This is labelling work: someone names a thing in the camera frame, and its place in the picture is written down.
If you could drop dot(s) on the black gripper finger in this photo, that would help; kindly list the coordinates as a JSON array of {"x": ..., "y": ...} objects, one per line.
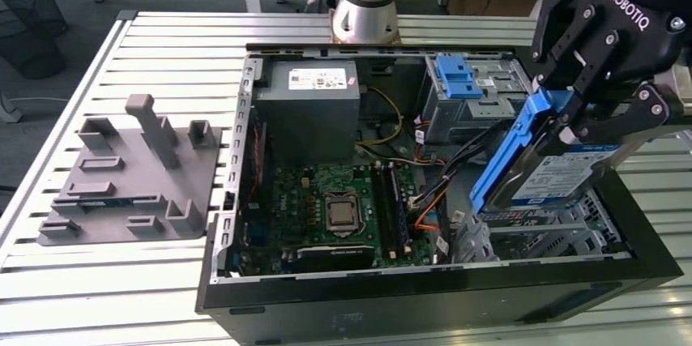
[
  {"x": 621, "y": 119},
  {"x": 556, "y": 18}
]

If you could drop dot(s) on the hard disk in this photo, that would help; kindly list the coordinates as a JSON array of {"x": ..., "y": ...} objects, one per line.
[{"x": 556, "y": 184}]

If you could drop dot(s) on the silver disk bay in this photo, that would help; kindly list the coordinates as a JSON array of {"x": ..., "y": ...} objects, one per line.
[{"x": 540, "y": 228}]

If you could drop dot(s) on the blue drive cage latch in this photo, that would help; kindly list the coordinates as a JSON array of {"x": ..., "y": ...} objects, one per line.
[{"x": 453, "y": 78}]

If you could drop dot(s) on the silver optical drive cage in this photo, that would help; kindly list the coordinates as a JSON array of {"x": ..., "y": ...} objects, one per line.
[{"x": 448, "y": 119}]

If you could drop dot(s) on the black RAM stick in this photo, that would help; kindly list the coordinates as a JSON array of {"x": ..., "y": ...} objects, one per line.
[{"x": 400, "y": 208}]

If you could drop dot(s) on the green motherboard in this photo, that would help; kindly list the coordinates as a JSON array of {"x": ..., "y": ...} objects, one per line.
[{"x": 350, "y": 178}]

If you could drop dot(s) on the grey power supply unit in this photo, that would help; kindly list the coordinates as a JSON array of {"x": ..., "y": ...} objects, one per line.
[{"x": 308, "y": 127}]

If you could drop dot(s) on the CPU socket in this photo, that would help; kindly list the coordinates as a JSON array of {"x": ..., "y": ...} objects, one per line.
[{"x": 342, "y": 195}]

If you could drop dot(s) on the silver CPU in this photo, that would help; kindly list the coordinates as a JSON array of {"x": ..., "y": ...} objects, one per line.
[{"x": 341, "y": 213}]

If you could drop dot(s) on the black PC case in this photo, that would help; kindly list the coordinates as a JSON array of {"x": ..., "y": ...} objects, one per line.
[{"x": 432, "y": 305}]

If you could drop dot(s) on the black graphics card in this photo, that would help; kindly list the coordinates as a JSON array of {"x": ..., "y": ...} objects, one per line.
[{"x": 334, "y": 259}]

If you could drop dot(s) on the grey parts rack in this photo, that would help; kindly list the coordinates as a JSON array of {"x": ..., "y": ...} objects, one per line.
[{"x": 140, "y": 184}]

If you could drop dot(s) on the black mesh wastebasket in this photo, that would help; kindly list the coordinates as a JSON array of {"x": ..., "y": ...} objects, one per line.
[{"x": 32, "y": 30}]

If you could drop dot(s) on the grey stand foot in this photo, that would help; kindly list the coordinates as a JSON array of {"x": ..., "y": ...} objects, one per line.
[{"x": 8, "y": 113}]

